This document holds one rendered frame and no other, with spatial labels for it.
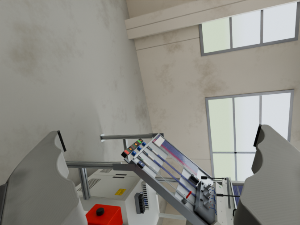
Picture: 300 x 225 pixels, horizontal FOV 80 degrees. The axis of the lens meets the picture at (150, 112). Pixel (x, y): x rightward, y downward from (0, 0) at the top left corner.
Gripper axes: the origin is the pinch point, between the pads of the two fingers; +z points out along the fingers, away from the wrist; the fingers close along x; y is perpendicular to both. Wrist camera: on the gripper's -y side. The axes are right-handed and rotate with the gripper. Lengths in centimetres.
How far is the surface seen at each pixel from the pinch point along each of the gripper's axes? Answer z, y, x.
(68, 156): 114, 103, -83
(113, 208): 48, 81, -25
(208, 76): 302, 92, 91
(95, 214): 44, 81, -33
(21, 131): 92, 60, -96
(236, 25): 300, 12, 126
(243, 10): 278, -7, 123
